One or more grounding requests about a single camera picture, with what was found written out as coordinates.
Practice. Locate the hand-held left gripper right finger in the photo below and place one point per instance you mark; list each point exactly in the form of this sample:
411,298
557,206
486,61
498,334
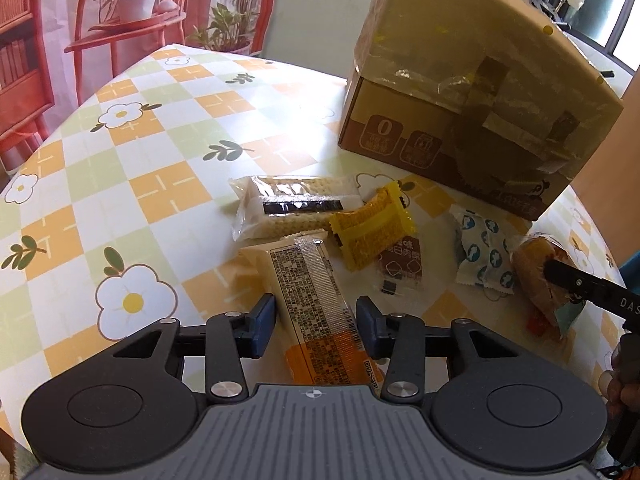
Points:
367,325

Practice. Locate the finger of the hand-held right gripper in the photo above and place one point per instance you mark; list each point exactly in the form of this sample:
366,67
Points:
570,280

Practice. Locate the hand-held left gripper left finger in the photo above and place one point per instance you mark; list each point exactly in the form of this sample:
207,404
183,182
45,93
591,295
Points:
262,325

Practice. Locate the orange bread packet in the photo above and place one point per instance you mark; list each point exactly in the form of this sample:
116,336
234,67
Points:
532,265

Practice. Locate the long orange bar packet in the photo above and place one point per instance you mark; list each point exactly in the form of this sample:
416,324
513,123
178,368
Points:
310,300

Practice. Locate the small brown clear packet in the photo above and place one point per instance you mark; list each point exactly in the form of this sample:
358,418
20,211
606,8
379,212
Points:
400,260

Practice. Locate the white packet with blue print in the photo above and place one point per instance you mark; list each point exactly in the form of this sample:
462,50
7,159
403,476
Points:
482,250

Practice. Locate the yellow snack packet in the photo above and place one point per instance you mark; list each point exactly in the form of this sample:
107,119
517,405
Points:
367,230

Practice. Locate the clear cracker packet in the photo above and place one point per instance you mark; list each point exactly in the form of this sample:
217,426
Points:
295,200

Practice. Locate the cardboard box with plastic liner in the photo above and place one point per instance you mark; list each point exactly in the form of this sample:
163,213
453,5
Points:
450,50

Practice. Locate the person's right hand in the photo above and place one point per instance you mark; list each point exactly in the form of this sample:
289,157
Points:
625,380

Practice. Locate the floral checkered tablecloth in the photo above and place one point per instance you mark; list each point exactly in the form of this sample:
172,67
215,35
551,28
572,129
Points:
125,185

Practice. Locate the window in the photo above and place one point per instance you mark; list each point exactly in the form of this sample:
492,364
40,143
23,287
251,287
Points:
600,0

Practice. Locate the printed wall tapestry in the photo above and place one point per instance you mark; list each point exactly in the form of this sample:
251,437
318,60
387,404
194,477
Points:
50,35

